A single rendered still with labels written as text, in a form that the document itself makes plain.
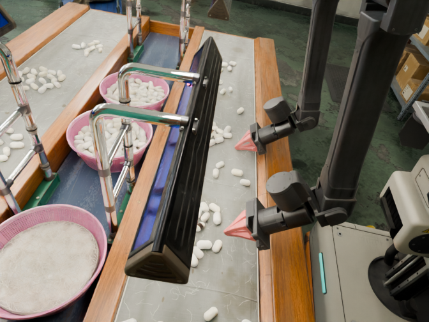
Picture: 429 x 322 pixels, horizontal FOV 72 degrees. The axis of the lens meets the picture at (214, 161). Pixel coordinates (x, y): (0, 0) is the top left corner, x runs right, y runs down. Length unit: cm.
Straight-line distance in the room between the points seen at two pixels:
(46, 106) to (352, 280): 138
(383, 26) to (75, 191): 85
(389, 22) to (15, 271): 81
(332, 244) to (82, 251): 110
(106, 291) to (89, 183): 40
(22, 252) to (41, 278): 9
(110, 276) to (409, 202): 85
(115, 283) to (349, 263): 107
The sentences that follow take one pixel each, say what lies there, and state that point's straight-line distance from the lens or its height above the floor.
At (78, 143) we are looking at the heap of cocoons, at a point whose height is 74.
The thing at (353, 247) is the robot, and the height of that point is 28.
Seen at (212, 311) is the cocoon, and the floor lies 76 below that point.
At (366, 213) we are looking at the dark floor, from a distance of 217.
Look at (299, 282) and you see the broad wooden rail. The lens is 77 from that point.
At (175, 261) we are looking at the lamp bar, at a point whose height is 109.
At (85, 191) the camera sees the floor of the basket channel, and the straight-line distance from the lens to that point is 98.
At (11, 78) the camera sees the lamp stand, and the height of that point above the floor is 104.
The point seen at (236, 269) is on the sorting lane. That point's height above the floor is 74.
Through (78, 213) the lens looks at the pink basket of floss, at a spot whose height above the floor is 76.
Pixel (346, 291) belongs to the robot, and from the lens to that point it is 143.
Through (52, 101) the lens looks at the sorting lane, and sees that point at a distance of 124.
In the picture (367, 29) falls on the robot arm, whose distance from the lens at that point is 48.
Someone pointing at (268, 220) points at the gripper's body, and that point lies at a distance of 65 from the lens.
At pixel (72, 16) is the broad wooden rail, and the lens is 190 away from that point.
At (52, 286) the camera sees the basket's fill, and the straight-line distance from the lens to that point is 77.
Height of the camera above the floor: 141
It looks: 43 degrees down
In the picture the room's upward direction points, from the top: 12 degrees clockwise
